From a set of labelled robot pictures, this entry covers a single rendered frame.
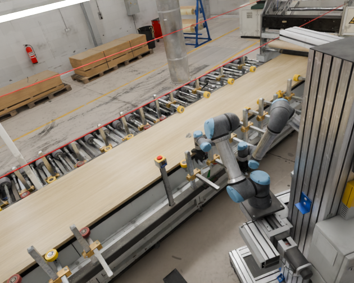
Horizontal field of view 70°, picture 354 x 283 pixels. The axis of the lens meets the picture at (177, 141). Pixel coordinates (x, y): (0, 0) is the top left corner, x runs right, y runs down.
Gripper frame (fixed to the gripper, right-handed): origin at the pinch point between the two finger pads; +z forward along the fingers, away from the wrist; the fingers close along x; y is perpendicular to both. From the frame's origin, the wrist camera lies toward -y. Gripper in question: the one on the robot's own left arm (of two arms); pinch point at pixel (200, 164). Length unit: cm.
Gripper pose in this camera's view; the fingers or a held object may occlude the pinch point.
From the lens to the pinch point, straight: 222.4
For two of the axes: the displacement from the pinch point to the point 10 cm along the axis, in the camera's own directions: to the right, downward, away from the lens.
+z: 1.5, 7.9, 6.0
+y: 6.6, 3.7, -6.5
